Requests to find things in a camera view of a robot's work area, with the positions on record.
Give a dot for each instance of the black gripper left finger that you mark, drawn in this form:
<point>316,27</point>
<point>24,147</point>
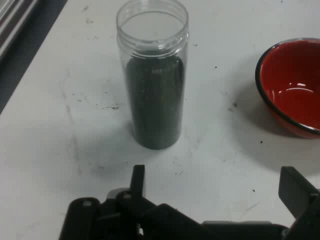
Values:
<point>85,220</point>

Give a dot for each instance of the clear plastic jar black seeds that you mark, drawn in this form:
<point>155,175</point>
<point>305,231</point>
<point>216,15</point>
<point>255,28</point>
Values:
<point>155,100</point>

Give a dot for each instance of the long aluminium frame rail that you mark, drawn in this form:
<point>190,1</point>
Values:
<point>10,20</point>

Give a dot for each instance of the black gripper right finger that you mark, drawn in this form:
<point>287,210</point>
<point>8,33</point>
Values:
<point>302,200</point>

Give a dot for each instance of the red bowl black rim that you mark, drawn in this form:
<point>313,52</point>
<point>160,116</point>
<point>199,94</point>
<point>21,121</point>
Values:
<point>295,75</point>

